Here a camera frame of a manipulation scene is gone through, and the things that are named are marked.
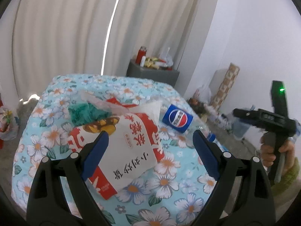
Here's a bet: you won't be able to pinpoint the clear plastic bag red stripes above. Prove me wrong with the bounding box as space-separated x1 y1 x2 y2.
80 91 139 118

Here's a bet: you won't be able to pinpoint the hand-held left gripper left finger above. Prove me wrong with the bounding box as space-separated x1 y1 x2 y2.
26 131 110 226

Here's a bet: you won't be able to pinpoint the person's right forearm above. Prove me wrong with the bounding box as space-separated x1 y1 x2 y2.
273 155 301 195

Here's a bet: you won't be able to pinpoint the clear plastic bottle blue label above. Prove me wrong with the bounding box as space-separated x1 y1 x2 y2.
160 104 217 146

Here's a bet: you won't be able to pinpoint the person's right hand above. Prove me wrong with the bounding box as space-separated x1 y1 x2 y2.
261 138 295 169

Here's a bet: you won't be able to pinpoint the blue floral blanket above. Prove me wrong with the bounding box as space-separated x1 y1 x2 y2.
12 74 236 226

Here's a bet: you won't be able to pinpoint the red white paper bag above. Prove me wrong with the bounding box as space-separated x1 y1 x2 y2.
68 100 165 200

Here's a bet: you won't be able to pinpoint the grey cabinet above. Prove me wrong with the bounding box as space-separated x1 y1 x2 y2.
126 60 180 87

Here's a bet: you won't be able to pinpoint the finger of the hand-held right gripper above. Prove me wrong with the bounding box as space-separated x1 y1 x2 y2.
233 108 260 123

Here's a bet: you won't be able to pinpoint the white red plastic bag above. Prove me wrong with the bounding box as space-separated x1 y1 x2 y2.
194 85 212 104

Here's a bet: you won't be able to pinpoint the patterned cardboard box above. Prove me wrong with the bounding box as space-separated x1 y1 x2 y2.
210 62 241 111

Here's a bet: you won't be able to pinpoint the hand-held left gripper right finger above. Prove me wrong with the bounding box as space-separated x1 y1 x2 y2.
190 129 275 226

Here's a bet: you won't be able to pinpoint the cream curtain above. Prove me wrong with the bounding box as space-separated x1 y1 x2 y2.
12 0 221 99

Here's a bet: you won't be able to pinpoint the blue water jug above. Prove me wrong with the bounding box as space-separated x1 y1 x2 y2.
232 121 251 139

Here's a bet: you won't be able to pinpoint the pile of yellow snack packets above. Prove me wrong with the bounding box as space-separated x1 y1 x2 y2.
144 56 161 69

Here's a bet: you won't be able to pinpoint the clear bag colourful contents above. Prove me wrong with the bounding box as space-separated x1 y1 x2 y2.
0 106 19 140

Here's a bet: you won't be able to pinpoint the red thermos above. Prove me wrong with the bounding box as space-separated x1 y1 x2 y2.
135 46 147 64

